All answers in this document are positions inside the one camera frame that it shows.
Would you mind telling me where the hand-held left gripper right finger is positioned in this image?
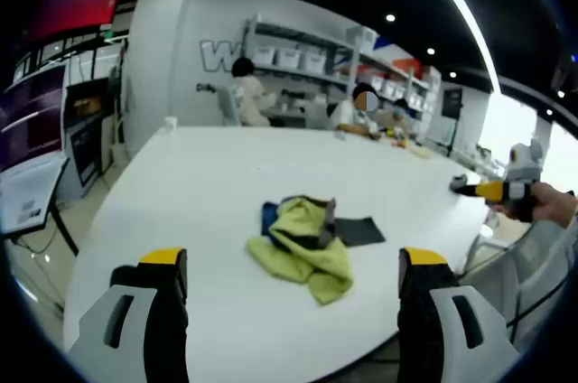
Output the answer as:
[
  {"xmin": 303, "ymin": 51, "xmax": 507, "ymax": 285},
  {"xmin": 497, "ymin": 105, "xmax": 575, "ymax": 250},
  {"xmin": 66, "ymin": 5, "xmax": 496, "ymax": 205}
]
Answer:
[{"xmin": 396, "ymin": 246, "xmax": 520, "ymax": 383}]

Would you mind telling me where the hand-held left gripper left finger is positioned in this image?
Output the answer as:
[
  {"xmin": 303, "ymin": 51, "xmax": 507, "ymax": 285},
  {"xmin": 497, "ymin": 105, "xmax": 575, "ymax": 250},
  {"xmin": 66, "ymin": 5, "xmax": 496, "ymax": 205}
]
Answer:
[{"xmin": 67, "ymin": 247, "xmax": 190, "ymax": 383}]

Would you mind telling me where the yellow-green garment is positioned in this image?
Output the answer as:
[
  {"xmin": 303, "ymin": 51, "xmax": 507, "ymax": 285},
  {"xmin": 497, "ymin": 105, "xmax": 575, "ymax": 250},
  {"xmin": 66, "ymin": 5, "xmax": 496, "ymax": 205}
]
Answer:
[{"xmin": 246, "ymin": 195, "xmax": 354, "ymax": 307}]

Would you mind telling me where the dark grey cloth garment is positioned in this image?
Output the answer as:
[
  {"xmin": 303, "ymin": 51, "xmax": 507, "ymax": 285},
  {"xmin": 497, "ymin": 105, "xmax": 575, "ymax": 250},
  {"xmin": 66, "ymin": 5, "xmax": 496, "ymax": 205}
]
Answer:
[{"xmin": 270, "ymin": 196, "xmax": 339, "ymax": 251}]

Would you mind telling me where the blue cloth garment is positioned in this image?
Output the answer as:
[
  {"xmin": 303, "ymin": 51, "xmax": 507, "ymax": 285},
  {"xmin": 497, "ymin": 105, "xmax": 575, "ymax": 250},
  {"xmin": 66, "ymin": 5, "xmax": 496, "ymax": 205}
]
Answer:
[{"xmin": 260, "ymin": 201, "xmax": 284, "ymax": 236}]

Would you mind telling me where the person's right hand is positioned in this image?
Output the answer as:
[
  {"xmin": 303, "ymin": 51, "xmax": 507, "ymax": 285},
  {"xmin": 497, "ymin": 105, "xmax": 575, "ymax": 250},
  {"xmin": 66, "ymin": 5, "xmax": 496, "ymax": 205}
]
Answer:
[{"xmin": 489, "ymin": 182, "xmax": 578, "ymax": 229}]

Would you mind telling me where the black sign board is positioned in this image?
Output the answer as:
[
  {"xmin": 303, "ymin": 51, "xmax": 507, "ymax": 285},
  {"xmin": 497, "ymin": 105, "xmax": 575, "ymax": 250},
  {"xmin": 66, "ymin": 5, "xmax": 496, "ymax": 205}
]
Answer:
[{"xmin": 442, "ymin": 87, "xmax": 464, "ymax": 120}]

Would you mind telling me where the grey chair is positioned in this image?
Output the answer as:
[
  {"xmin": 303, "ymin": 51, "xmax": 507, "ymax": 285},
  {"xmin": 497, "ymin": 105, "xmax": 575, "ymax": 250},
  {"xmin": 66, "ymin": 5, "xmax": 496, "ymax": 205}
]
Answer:
[{"xmin": 460, "ymin": 220, "xmax": 578, "ymax": 352}]

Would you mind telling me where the white slanted panel stand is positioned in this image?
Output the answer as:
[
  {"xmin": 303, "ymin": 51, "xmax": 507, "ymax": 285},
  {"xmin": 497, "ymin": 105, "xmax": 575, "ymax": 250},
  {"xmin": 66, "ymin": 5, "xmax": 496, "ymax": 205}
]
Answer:
[{"xmin": 0, "ymin": 156, "xmax": 70, "ymax": 236}]

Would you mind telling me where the grey metal shelf rack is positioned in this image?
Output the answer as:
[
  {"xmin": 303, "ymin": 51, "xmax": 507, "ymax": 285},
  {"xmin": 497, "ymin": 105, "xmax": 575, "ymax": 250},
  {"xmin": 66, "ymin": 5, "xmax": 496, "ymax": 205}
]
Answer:
[{"xmin": 243, "ymin": 14, "xmax": 442, "ymax": 134}]

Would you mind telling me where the black cabinet appliance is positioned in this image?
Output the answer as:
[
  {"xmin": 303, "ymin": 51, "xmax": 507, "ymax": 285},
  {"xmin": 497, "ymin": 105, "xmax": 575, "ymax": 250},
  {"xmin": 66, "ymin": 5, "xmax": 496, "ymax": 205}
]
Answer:
[{"xmin": 61, "ymin": 78, "xmax": 114, "ymax": 189}]

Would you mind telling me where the large dark display screen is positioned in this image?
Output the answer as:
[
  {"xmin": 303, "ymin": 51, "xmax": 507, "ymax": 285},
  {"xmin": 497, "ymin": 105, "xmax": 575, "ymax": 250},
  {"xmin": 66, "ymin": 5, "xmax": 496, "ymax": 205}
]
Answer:
[{"xmin": 0, "ymin": 64, "xmax": 69, "ymax": 173}]

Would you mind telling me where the row of white storage bins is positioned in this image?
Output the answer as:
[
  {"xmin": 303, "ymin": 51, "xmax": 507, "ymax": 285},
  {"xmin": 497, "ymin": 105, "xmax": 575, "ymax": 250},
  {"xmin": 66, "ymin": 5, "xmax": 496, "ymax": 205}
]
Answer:
[{"xmin": 251, "ymin": 42, "xmax": 327, "ymax": 73}]

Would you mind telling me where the white chair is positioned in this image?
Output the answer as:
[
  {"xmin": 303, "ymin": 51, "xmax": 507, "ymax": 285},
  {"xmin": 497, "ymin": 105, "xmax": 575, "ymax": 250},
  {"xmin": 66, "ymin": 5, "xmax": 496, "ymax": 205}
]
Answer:
[{"xmin": 218, "ymin": 84, "xmax": 244, "ymax": 127}]

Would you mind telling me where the black cable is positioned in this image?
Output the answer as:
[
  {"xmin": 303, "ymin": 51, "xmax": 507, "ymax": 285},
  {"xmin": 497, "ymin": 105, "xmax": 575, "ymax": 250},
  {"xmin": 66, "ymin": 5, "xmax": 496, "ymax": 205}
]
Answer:
[{"xmin": 505, "ymin": 272, "xmax": 578, "ymax": 331}]

